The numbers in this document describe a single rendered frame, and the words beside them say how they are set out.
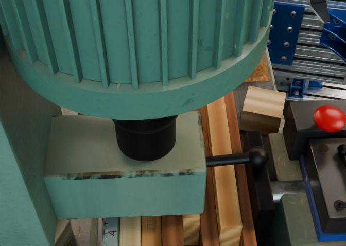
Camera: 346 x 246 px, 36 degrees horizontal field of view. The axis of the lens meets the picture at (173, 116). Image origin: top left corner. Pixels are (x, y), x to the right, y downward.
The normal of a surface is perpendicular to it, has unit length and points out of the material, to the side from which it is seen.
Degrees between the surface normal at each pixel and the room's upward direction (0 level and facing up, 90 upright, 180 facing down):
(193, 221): 90
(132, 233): 0
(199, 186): 90
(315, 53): 90
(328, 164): 0
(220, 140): 0
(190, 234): 90
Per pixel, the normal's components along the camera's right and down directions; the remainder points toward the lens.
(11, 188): 0.04, 0.76
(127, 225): 0.00, -0.65
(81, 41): -0.28, 0.73
